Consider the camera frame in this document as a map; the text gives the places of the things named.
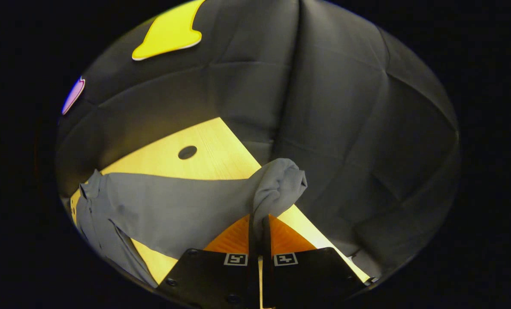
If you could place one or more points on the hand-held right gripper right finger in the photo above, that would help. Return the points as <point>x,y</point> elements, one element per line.
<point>266,240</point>

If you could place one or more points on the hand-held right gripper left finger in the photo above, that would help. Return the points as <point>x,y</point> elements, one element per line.
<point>252,240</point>

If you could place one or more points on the grey collared shirt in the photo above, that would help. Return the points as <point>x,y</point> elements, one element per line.
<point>173,206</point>

